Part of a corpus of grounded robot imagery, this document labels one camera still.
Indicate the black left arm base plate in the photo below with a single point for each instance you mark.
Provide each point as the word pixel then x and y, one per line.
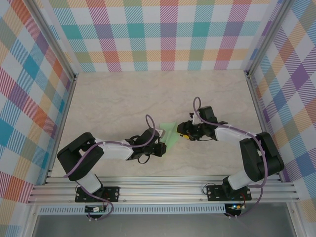
pixel 112 193

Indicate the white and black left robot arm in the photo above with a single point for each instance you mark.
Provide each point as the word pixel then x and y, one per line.
pixel 113 150

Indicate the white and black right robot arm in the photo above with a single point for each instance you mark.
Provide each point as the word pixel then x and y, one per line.
pixel 232 134

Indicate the aluminium side rail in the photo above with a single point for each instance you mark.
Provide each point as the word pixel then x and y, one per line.
pixel 62 123
pixel 262 123

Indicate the light green paper sheet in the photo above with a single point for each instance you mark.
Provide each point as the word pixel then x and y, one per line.
pixel 171 138

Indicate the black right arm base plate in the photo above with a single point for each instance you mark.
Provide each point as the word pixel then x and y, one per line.
pixel 214 193

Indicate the aluminium frame post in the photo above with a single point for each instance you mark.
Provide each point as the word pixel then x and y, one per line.
pixel 53 37
pixel 267 37

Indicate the small circuit board with LED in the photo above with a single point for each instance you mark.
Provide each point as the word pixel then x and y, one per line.
pixel 235 207

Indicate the dark circuit board white label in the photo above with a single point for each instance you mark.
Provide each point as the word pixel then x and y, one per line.
pixel 95 209

